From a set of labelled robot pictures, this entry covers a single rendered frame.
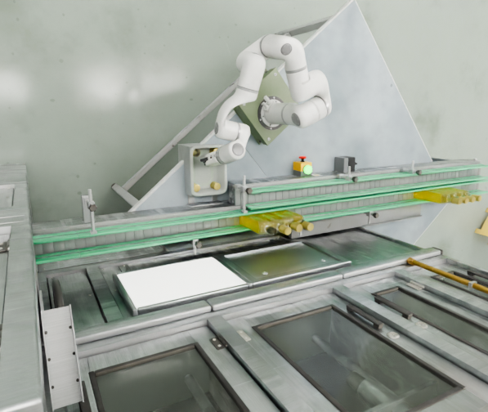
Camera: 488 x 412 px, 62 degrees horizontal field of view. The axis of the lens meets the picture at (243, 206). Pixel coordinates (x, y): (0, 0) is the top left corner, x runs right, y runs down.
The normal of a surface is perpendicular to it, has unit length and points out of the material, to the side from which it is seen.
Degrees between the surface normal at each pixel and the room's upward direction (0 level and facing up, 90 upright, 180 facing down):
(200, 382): 90
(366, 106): 0
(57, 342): 29
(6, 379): 90
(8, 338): 90
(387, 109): 0
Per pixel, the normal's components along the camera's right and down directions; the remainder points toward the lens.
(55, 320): 0.40, -0.29
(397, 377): 0.00, -0.97
